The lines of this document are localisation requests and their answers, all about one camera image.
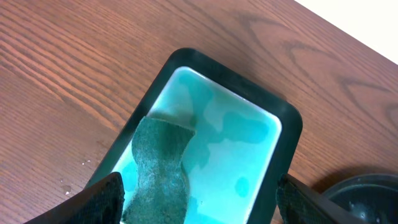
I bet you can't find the round black tray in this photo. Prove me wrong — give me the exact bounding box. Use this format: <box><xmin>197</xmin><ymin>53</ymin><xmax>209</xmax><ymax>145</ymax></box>
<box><xmin>322</xmin><ymin>174</ymin><xmax>397</xmax><ymax>224</ymax></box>

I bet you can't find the green rectangular soap tray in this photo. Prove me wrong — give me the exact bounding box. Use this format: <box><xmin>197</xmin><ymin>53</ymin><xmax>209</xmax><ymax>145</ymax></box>
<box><xmin>88</xmin><ymin>48</ymin><xmax>303</xmax><ymax>223</ymax></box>

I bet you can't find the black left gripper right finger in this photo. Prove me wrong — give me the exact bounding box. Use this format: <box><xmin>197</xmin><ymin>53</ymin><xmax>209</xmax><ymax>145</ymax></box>
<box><xmin>276</xmin><ymin>174</ymin><xmax>366</xmax><ymax>224</ymax></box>

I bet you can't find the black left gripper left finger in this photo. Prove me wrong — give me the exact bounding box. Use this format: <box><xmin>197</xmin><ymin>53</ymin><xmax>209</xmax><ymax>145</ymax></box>
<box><xmin>26</xmin><ymin>172</ymin><xmax>124</xmax><ymax>224</ymax></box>

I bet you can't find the yellow green sponge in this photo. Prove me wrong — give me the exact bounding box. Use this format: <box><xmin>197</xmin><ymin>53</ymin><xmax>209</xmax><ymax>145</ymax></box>
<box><xmin>122</xmin><ymin>117</ymin><xmax>195</xmax><ymax>224</ymax></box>

